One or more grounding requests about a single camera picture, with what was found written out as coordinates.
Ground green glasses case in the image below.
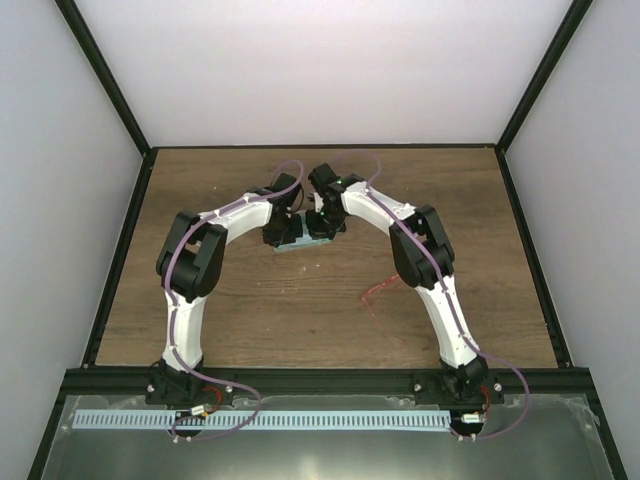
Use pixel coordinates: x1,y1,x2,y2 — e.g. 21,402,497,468
274,210,330,253

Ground red transparent sunglasses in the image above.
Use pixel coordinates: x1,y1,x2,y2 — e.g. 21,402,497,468
359,273,401,324

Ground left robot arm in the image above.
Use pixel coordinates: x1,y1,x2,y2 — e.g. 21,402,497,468
156,185,303,404

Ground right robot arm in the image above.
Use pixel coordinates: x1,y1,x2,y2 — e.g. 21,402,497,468
306,164,487,403

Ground metal sheet panel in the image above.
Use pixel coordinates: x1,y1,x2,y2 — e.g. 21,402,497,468
42,395,613,479

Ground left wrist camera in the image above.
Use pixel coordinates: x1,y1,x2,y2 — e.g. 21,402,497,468
271,172,301,201

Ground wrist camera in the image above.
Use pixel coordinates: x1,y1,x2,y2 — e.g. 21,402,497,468
271,172,301,201
308,163,341,195

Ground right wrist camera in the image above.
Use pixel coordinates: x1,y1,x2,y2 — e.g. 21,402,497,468
308,163,341,195

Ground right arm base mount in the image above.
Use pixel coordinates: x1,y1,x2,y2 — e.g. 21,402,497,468
409,358,504,406

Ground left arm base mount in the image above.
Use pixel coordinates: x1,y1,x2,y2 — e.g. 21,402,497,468
145,360,233,408

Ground light blue slotted cable duct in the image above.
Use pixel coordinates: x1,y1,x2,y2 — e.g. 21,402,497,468
71,410,451,432

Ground black left frame post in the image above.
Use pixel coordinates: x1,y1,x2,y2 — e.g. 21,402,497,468
54,0,152,157

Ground black frame post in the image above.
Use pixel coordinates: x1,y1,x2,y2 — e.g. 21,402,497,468
54,0,152,157
496,0,593,153

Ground black aluminium front rail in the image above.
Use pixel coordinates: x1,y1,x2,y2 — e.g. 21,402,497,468
60,366,595,400

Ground black right frame post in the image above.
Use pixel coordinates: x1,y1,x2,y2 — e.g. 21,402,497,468
496,0,593,153

